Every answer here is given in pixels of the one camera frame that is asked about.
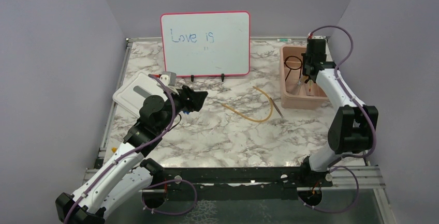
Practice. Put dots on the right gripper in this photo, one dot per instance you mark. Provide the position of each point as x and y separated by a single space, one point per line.
305 59

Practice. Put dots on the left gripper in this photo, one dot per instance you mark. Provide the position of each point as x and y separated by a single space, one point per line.
191 100

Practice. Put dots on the black metal ring support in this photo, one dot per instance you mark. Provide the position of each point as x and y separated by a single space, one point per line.
293 63

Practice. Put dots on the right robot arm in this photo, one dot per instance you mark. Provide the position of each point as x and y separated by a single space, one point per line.
353 129

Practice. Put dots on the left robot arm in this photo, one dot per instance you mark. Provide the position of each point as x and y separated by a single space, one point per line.
129 169

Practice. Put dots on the pink plastic bin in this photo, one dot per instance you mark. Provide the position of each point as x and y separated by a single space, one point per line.
300 101

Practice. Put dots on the pink-framed whiteboard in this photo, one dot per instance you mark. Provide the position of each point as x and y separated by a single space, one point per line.
206 44

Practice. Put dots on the metal tweezers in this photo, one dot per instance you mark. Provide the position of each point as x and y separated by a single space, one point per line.
277 108

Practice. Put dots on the white plastic bin lid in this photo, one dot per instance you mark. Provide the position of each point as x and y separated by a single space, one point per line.
131 95

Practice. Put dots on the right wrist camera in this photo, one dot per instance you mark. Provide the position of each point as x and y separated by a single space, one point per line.
312 36

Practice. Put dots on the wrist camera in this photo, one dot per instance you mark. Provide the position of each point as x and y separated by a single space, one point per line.
312 36
168 79

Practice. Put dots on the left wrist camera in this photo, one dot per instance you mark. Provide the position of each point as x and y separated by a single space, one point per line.
168 79

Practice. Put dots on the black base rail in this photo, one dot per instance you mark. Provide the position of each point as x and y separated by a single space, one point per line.
245 183

